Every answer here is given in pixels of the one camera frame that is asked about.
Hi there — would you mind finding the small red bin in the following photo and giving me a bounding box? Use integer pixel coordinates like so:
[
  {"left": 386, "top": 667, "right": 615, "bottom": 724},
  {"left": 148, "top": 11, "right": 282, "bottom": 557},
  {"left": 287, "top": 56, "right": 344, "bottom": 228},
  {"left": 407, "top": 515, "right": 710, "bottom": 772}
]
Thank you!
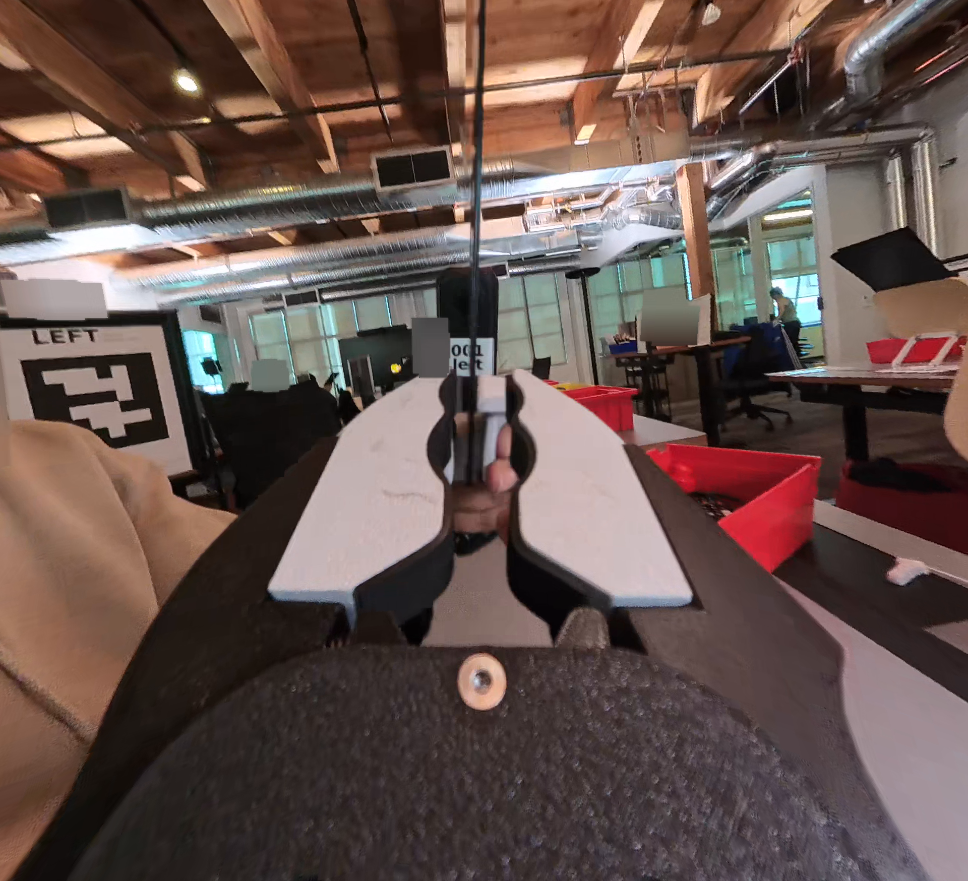
[{"left": 866, "top": 337, "right": 965, "bottom": 368}]

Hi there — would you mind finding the elbow air duct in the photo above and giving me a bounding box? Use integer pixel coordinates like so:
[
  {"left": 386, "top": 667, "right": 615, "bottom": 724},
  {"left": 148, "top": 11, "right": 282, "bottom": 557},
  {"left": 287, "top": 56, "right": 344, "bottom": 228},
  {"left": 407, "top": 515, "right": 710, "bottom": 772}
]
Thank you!
[{"left": 817, "top": 0, "right": 968, "bottom": 126}]

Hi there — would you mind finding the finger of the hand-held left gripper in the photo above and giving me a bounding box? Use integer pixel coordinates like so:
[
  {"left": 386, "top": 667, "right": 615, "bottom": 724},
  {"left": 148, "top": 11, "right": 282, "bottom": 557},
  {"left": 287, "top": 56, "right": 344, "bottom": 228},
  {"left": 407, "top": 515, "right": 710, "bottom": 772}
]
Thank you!
[
  {"left": 478, "top": 374, "right": 509, "bottom": 466},
  {"left": 445, "top": 412, "right": 473, "bottom": 485}
]

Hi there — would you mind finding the red ribbed crate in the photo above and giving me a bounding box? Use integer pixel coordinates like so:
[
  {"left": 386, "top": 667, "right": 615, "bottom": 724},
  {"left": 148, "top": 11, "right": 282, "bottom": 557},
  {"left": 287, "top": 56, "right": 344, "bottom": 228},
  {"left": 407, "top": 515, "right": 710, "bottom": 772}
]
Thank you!
[{"left": 563, "top": 386, "right": 638, "bottom": 433}]

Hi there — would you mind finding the black office chair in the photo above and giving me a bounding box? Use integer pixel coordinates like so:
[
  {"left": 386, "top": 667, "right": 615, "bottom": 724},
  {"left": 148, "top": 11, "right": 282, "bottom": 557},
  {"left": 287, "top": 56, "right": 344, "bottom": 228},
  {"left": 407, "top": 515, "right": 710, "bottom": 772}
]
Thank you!
[{"left": 200, "top": 378, "right": 341, "bottom": 512}]

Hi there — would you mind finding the black floor lamp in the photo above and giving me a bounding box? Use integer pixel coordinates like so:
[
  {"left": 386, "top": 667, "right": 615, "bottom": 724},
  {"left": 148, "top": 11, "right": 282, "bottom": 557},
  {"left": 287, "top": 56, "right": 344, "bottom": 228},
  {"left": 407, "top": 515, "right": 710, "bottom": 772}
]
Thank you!
[{"left": 567, "top": 266, "right": 602, "bottom": 387}]

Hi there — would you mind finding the framed marker sign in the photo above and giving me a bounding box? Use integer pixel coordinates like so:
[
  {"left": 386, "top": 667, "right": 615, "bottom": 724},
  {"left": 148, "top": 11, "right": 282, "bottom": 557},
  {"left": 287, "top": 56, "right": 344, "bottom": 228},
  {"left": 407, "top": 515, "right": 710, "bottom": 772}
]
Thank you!
[{"left": 0, "top": 310, "right": 199, "bottom": 477}]

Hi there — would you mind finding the small clear stand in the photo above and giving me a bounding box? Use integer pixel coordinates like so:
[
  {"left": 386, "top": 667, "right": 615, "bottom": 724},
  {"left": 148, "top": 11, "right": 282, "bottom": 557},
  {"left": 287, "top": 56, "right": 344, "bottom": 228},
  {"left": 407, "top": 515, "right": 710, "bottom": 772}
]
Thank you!
[{"left": 892, "top": 331, "right": 960, "bottom": 369}]

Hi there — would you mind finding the wooden table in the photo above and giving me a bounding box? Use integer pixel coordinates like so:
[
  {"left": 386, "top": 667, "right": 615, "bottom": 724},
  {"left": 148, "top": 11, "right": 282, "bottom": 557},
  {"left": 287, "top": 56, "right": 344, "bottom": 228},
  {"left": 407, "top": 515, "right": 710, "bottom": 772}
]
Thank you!
[{"left": 628, "top": 414, "right": 708, "bottom": 450}]

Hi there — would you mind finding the person's beige hoodie torso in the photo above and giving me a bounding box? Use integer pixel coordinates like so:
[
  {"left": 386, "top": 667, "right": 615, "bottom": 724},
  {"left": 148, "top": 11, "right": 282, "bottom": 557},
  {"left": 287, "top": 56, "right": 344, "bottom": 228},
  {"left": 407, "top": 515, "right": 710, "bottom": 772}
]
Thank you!
[{"left": 0, "top": 632, "right": 99, "bottom": 874}]

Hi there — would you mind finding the red plastic parts bin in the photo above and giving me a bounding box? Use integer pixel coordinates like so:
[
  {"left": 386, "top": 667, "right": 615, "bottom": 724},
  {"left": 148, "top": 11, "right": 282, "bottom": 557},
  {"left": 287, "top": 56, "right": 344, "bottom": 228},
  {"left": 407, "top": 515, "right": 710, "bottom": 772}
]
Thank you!
[{"left": 646, "top": 443, "right": 823, "bottom": 574}]

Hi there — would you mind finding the red fabric bag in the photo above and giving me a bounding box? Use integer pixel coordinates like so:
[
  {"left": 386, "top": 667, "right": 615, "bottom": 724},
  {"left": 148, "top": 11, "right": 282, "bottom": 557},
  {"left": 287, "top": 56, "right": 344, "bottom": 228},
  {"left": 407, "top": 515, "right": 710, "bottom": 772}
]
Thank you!
[{"left": 835, "top": 458, "right": 968, "bottom": 555}]

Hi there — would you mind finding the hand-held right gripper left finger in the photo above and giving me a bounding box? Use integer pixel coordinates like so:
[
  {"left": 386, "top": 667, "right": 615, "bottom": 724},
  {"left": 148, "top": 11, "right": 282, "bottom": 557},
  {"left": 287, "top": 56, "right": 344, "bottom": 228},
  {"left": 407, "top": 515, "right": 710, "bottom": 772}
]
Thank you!
[{"left": 267, "top": 374, "right": 455, "bottom": 625}]

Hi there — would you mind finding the wooden post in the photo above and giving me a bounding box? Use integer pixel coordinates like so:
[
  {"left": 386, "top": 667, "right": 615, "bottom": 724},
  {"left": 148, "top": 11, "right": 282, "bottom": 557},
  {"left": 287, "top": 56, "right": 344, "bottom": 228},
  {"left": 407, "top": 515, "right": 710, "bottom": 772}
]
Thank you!
[{"left": 675, "top": 163, "right": 715, "bottom": 338}]

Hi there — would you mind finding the black wall screen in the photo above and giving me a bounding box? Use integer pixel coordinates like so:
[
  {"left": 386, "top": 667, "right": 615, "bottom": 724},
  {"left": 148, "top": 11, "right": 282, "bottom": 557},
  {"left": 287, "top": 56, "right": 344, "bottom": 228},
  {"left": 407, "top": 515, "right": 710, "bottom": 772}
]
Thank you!
[{"left": 338, "top": 325, "right": 413, "bottom": 398}]

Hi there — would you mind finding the person's left hand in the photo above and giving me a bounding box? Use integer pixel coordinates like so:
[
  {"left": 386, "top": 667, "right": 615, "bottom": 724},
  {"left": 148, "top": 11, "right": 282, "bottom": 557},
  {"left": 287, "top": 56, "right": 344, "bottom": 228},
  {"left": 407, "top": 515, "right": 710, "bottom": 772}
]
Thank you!
[{"left": 452, "top": 435, "right": 521, "bottom": 536}]

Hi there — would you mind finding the white cable with plug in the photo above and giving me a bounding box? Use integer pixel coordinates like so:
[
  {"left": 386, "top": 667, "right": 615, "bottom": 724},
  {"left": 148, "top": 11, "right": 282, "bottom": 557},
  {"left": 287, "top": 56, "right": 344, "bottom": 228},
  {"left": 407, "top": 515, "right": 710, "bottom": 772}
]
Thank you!
[{"left": 886, "top": 557, "right": 968, "bottom": 587}]

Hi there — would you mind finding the black board with wooden rim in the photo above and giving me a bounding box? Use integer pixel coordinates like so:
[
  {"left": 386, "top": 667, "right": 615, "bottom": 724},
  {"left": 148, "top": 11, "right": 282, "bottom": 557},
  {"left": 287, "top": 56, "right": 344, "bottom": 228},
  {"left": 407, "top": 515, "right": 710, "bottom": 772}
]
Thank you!
[
  {"left": 830, "top": 227, "right": 961, "bottom": 360},
  {"left": 944, "top": 359, "right": 968, "bottom": 459}
]

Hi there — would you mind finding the blue office chair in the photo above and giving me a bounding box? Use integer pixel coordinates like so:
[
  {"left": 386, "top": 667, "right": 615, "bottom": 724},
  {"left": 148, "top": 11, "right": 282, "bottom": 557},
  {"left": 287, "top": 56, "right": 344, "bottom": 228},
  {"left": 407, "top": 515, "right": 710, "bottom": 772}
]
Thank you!
[{"left": 718, "top": 325, "right": 803, "bottom": 432}]

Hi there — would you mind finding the person's left forearm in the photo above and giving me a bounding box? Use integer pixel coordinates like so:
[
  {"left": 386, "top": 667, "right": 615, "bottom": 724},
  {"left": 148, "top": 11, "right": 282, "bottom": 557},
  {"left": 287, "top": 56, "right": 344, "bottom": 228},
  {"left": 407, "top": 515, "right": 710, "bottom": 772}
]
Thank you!
[{"left": 0, "top": 418, "right": 239, "bottom": 670}]

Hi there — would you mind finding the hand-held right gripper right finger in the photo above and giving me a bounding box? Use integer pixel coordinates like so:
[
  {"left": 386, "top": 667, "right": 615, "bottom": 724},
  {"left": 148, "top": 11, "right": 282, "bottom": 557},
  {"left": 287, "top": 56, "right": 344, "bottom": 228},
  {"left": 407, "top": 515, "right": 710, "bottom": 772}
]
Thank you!
[{"left": 507, "top": 367, "right": 694, "bottom": 630}]

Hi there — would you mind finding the silver air duct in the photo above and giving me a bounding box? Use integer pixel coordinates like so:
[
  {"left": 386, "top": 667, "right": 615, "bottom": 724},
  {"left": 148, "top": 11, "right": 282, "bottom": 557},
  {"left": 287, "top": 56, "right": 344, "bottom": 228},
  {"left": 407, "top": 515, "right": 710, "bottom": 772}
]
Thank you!
[{"left": 113, "top": 155, "right": 682, "bottom": 300}]

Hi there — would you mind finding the ceiling air vent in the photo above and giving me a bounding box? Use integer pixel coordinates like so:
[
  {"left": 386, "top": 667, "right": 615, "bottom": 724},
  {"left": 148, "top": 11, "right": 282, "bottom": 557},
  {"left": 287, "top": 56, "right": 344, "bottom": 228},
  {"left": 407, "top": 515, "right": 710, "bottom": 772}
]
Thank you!
[
  {"left": 44, "top": 187, "right": 133, "bottom": 228},
  {"left": 371, "top": 146, "right": 457, "bottom": 194}
]

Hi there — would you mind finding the wooden desk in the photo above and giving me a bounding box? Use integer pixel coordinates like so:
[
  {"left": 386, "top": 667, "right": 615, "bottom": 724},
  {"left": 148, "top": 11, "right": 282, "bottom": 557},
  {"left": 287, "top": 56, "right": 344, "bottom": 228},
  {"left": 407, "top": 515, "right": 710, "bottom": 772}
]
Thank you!
[{"left": 765, "top": 363, "right": 961, "bottom": 462}]

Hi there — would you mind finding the dark desk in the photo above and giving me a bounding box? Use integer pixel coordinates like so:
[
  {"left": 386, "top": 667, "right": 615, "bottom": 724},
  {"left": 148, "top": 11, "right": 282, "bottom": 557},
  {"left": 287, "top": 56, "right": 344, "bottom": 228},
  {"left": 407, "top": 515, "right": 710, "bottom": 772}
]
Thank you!
[{"left": 605, "top": 335, "right": 753, "bottom": 447}]

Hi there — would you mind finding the black zip tie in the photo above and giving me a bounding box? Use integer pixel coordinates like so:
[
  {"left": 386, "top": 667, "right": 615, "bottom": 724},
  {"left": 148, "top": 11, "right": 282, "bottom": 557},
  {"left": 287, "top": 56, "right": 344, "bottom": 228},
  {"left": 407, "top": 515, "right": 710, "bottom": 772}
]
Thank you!
[{"left": 467, "top": 0, "right": 491, "bottom": 485}]

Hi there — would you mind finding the black ceiling pipe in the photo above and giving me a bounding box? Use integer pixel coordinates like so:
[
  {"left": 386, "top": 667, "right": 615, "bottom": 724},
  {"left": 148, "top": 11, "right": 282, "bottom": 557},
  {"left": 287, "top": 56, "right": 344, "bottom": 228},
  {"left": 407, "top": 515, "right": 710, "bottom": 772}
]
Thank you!
[{"left": 318, "top": 0, "right": 394, "bottom": 141}]

